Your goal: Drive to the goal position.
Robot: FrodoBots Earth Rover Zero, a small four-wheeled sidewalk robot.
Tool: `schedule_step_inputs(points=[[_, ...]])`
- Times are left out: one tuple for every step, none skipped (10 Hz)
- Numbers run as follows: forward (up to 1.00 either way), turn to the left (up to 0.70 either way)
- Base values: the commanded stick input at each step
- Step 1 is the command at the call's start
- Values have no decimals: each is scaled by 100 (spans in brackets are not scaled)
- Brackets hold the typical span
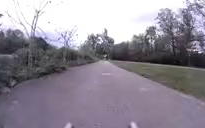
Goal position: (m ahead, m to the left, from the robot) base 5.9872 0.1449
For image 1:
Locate distant cluster of trees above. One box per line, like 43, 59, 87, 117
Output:
82, 27, 115, 61

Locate grey asphalt path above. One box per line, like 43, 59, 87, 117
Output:
0, 59, 205, 128

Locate bare thin tree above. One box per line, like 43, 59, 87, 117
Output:
55, 26, 79, 64
9, 0, 53, 69

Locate row of trees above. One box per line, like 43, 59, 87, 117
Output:
109, 0, 205, 70

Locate mown grass strip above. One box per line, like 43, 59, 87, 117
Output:
108, 59, 205, 104

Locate wild bushes beside path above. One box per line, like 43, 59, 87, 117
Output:
0, 33, 101, 96

